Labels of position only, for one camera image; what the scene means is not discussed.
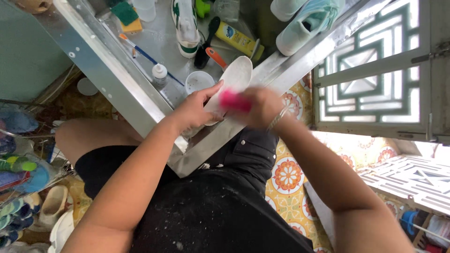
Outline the white lattice panel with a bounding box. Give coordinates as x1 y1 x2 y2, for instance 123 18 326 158
356 154 450 216

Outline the silver wrist bracelet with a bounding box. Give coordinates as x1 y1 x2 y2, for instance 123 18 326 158
266 105 291 131

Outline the person's left hand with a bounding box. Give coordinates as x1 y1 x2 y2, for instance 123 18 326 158
170 80 225 136

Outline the white plastic cup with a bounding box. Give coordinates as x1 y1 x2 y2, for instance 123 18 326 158
185 71 215 96

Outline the pale green sneaker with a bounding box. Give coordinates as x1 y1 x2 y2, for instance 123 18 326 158
275 0 347 57

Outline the bright green plastic object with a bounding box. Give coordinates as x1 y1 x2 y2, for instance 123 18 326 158
195 0 212 19

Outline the tan rounded object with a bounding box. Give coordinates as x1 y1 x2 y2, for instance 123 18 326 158
10 0 54 15

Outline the pink scrub brush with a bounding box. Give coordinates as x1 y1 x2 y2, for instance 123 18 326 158
219 89 252 114

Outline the person's right hand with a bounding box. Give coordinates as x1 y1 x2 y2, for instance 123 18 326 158
227 87 292 130

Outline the white shoe insole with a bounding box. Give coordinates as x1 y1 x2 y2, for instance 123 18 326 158
203 56 254 126

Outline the person's black clothing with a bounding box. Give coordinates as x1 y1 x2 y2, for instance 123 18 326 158
74 126 316 253

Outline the heap of household items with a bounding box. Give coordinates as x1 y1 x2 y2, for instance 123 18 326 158
400 209 450 253

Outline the clear plastic bag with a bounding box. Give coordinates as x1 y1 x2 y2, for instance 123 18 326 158
211 0 241 23

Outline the black shoe brush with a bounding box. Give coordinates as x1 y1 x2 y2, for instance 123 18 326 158
194 16 221 70

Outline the green and white window grille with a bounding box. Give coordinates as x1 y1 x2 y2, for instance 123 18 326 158
312 0 450 145

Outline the green and yellow sponge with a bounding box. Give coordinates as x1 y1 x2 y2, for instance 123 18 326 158
110 1 143 34

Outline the beige clog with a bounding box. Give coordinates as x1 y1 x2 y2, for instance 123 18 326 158
38 185 69 228

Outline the orange handled brush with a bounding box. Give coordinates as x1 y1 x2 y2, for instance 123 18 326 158
205 47 229 71

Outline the white clog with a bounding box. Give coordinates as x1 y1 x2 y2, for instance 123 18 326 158
48 209 75 253

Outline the person's leg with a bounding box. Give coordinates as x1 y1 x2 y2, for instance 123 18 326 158
55 118 145 166

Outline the white and green sneaker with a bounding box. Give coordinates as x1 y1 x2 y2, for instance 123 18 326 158
171 0 201 59

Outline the stainless steel wash table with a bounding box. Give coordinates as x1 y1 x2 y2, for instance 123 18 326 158
33 0 392 178

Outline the small white dropper bottle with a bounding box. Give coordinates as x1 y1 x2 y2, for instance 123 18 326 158
151 63 169 87

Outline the wire rack of shoes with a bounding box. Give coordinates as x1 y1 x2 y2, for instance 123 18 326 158
0 100 75 251

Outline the clear plastic cup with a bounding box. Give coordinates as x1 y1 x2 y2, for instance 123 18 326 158
132 0 157 22

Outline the blue handled paintbrush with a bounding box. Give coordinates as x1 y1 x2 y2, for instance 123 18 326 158
118 33 185 87

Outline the yellow cleaner bottle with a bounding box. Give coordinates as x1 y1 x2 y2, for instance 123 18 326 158
215 21 265 62

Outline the white round lid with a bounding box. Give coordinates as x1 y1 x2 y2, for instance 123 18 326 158
76 77 99 97

